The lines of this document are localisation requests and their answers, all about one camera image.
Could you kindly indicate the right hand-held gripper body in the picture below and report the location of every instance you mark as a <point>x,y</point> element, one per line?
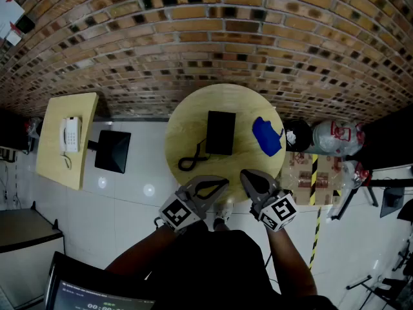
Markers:
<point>277,210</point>

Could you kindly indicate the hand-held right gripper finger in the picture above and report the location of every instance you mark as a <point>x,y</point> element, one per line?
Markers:
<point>250,189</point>
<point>269,178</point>

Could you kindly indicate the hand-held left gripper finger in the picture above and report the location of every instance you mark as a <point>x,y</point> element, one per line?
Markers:
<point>209,202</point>
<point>209,178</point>

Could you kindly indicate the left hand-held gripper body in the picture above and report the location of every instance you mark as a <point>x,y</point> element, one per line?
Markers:
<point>177,213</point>

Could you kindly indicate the blue cloth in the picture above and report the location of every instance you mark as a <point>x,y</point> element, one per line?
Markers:
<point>266,136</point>

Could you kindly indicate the black rectangular device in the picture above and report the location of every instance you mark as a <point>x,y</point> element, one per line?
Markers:
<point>220,132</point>

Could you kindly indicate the person's right forearm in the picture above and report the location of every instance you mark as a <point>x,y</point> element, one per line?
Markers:
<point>290,263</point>

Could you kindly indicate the person's left forearm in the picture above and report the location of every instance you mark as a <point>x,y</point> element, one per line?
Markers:
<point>145,250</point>

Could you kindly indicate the black square table base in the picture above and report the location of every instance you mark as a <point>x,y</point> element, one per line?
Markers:
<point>113,150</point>

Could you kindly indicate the person's white shoe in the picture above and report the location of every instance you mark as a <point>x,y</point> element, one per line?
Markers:
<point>223,212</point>

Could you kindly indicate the printed cardboard box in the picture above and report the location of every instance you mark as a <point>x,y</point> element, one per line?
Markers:
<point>298,179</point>

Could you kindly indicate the crumpled white paper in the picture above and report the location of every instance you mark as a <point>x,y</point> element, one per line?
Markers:
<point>291,137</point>

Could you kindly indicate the yellow black striped tape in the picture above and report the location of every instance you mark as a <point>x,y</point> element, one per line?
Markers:
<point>315,237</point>

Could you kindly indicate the black trash bin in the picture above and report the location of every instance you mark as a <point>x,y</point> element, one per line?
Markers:
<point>301,134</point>

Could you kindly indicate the round wooden table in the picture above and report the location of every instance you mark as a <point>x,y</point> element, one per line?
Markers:
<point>187,124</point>

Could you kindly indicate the person's black shirt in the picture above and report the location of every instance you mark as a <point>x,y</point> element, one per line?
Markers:
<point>209,266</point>

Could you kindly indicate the large clear plastic bag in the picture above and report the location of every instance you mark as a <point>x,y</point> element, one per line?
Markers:
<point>326,137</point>

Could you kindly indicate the small clear plastic bag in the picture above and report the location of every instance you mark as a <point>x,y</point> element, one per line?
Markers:
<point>353,176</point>

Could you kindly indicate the black laptop screen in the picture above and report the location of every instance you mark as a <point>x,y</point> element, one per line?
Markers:
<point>96,289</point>

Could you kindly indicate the large black cabinet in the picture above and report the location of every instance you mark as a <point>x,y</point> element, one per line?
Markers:
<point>387,140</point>

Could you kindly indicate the white telephone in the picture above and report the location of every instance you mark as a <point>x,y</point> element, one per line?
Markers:
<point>70,134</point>

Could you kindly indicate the rectangular wooden table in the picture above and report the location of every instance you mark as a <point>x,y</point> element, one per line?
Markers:
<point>51,160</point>

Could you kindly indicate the grey metal cabinet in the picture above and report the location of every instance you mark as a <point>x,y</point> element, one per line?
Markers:
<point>22,224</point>

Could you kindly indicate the black box case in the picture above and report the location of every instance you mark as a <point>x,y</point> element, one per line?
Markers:
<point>13,129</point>

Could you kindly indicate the black frame desk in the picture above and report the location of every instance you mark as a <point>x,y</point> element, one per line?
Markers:
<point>387,181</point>

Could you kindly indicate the small white wall paper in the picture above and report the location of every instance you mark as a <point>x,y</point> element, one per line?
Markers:
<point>13,38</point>

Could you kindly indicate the black wall device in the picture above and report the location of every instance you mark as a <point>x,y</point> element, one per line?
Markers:
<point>25,24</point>

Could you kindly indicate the large white wall paper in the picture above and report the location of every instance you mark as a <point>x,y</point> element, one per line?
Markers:
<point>9,11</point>

